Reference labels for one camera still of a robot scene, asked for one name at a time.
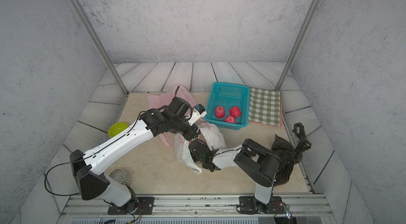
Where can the teal plastic perforated basket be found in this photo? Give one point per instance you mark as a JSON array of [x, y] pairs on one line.
[[228, 95]]

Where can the silver ribbed metal cup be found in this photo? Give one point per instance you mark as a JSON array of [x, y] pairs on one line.
[[122, 176]]

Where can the pink white striped bag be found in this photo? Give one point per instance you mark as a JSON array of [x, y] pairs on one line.
[[210, 136]]

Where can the pink plastic bag apple print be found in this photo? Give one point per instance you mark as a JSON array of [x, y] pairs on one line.
[[158, 102]]

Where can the right aluminium frame post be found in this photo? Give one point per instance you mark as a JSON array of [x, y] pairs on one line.
[[311, 12]]

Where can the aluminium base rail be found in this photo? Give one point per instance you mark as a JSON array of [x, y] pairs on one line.
[[206, 205]]

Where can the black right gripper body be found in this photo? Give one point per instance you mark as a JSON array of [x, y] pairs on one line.
[[195, 159]]

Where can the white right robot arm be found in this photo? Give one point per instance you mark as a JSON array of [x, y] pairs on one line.
[[258, 162]]

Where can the green white checkered cloth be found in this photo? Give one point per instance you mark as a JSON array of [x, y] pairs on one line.
[[265, 107]]

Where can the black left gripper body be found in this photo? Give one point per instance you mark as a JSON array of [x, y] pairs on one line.
[[183, 126]]

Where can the left aluminium frame post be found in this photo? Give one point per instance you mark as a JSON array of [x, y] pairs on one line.
[[90, 30]]

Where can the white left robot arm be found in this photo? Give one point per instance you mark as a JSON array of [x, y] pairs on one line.
[[89, 167]]

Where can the aluminium frame post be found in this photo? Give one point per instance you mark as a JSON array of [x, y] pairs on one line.
[[311, 12], [90, 30]]

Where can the green plastic bowl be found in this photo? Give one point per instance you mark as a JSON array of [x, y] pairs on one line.
[[117, 128]]

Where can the red apple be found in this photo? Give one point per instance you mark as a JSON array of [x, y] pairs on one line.
[[230, 120], [220, 112], [235, 112]]

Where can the black plastic bag knotted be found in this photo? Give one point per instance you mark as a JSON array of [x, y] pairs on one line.
[[288, 154]]

